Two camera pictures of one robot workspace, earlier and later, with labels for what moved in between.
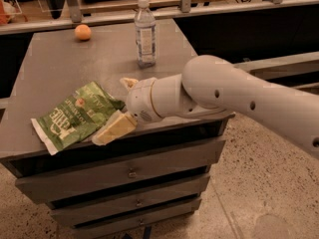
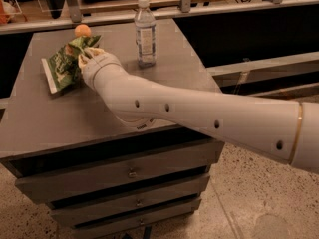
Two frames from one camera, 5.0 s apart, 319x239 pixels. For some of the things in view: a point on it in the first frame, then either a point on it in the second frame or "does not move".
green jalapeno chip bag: [77, 119] to [62, 69]
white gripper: [140, 101] to [97, 64]
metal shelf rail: [74, 17] does not move
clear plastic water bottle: [146, 34] does not move
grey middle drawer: [129, 201] does not move
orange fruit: [82, 32] does not move
